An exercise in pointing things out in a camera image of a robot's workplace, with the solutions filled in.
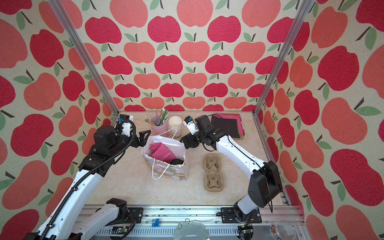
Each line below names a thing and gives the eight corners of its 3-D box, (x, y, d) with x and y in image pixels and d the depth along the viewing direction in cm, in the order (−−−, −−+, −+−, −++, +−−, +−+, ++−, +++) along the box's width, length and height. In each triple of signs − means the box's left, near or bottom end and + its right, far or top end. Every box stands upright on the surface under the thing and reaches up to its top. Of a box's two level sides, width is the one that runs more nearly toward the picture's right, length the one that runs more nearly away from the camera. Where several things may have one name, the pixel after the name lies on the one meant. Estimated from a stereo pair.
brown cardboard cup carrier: (204, 193, 83) (205, 189, 77) (202, 158, 96) (203, 153, 91) (223, 193, 83) (225, 189, 77) (218, 158, 96) (220, 153, 91)
